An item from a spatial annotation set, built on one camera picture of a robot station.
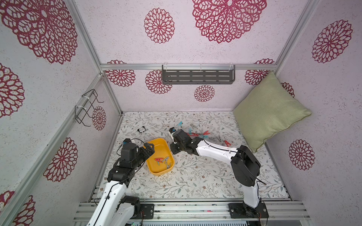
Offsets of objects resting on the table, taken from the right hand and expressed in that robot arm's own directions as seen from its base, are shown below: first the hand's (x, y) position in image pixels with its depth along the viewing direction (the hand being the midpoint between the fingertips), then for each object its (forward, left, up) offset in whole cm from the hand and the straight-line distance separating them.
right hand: (170, 144), depth 88 cm
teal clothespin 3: (+15, -22, -12) cm, 29 cm away
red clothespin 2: (+15, -15, -11) cm, 24 cm away
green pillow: (+17, -60, +14) cm, 64 cm away
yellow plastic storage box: (+3, +7, -12) cm, 14 cm away
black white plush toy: (+17, +24, -8) cm, 30 cm away
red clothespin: (-6, +8, -9) cm, 13 cm away
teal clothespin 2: (+26, -5, -11) cm, 29 cm away
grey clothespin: (-11, +1, -9) cm, 14 cm away
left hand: (-8, +10, +7) cm, 14 cm away
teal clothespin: (-6, +3, -9) cm, 11 cm away
